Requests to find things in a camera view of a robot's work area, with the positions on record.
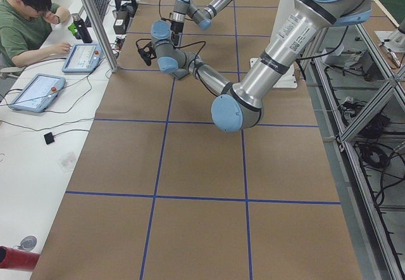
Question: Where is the black cylindrical bottle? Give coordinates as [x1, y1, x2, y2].
[72, 13, 92, 43]

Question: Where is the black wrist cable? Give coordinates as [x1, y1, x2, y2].
[135, 38, 208, 72]
[158, 0, 175, 21]

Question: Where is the person in green shirt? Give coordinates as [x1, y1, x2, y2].
[1, 0, 70, 68]

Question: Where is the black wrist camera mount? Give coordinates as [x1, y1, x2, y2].
[137, 42, 157, 67]

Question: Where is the green object on desk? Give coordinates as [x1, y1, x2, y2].
[68, 23, 78, 37]

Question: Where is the black box with label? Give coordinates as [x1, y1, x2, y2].
[113, 11, 130, 35]

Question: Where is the near teach pendant tablet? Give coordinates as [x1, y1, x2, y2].
[9, 73, 66, 113]

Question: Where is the aluminium frame post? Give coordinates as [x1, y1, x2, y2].
[81, 0, 118, 73]

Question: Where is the black keyboard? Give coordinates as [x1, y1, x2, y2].
[93, 0, 109, 22]

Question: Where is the round metal disc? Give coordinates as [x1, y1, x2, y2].
[18, 235, 37, 252]

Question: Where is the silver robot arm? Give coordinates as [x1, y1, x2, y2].
[151, 0, 371, 132]
[170, 0, 233, 46]

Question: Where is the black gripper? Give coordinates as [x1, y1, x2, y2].
[170, 20, 183, 45]

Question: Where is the small black square puck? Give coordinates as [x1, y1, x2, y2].
[44, 132, 55, 145]

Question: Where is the person's left hand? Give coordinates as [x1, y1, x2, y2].
[43, 11, 60, 25]

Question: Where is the aluminium frame rail right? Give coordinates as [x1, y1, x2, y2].
[313, 23, 405, 280]

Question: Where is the teach pendant tablet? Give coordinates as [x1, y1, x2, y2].
[61, 43, 103, 73]
[9, 73, 66, 113]

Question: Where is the far teach pendant tablet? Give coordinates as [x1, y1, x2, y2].
[61, 43, 103, 73]

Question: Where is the red cylinder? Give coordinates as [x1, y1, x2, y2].
[0, 246, 40, 272]

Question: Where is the person's right hand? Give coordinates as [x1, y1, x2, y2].
[54, 42, 72, 54]

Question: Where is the pink and grey towel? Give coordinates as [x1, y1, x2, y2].
[171, 69, 189, 80]

